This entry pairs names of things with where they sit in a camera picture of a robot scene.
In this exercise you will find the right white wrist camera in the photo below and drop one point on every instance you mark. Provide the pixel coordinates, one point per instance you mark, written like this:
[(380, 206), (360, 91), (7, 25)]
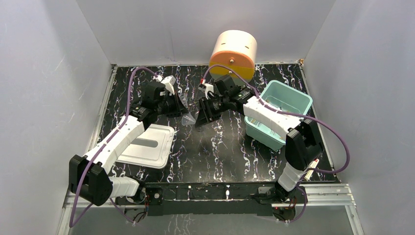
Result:
[(206, 88)]

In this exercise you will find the teal plastic bin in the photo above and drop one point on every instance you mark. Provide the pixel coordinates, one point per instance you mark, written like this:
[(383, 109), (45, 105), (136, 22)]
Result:
[(285, 98)]

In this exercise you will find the small white card box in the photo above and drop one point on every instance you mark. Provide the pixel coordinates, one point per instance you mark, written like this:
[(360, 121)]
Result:
[(310, 172)]

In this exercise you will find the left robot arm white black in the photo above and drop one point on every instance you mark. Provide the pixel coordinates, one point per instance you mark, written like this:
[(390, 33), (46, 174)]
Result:
[(89, 174)]

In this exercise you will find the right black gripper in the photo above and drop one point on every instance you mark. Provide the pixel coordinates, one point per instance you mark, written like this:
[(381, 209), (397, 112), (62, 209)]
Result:
[(208, 109)]

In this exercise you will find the small clear beaker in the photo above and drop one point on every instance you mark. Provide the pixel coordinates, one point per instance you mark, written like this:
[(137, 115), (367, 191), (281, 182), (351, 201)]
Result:
[(183, 99)]

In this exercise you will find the white bin lid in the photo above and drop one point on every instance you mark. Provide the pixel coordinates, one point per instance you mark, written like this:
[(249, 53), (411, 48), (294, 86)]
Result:
[(150, 149)]

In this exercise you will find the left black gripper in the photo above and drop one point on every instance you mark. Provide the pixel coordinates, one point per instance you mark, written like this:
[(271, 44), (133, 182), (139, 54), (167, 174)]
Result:
[(176, 105)]

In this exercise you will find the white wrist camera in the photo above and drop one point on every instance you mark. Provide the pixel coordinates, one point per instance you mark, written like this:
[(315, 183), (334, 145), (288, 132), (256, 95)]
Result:
[(206, 88), (168, 81)]

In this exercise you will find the round pastel drawer cabinet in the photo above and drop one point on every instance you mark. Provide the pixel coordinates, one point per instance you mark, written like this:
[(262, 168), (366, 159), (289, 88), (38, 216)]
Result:
[(236, 50)]

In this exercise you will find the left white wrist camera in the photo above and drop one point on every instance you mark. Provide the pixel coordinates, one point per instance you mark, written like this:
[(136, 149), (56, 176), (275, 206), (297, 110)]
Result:
[(168, 81)]

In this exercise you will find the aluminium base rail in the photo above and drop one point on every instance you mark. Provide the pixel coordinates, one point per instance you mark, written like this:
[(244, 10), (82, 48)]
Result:
[(235, 198)]

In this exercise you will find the clear plastic funnel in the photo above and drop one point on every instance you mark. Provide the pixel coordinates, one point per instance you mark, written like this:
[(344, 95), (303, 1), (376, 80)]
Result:
[(188, 119)]

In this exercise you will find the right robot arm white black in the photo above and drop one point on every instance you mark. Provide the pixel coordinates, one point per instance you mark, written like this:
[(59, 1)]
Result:
[(303, 143)]

